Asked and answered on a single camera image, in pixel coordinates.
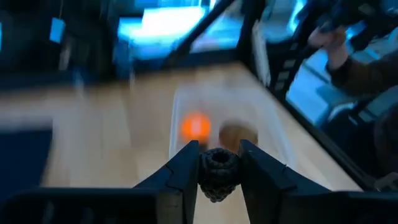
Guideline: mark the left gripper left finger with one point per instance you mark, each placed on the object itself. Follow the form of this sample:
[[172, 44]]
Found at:
[[182, 174]]

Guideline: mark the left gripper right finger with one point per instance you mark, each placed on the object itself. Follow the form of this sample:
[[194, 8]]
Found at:
[[261, 177]]

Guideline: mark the black toy blackberry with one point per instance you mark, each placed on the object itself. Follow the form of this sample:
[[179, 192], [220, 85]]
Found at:
[[219, 174]]

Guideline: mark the orange tomato toy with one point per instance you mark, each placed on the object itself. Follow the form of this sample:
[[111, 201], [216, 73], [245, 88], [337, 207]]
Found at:
[[196, 127]]

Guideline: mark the brown toy kiwi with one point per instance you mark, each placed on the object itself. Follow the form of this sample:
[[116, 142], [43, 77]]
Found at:
[[236, 135]]

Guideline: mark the clear plastic tupperware container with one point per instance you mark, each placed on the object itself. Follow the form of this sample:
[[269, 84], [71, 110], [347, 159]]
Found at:
[[224, 99]]

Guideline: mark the person's forearm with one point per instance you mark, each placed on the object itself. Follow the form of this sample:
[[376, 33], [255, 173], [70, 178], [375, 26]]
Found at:
[[367, 74]]

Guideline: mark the person's hand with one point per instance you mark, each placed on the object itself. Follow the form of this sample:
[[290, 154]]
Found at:
[[326, 39]]

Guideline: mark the dark blue mat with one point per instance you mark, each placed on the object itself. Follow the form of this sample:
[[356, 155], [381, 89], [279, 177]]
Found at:
[[21, 161]]

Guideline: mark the black table rig frame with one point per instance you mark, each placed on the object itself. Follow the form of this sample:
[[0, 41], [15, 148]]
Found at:
[[280, 62]]

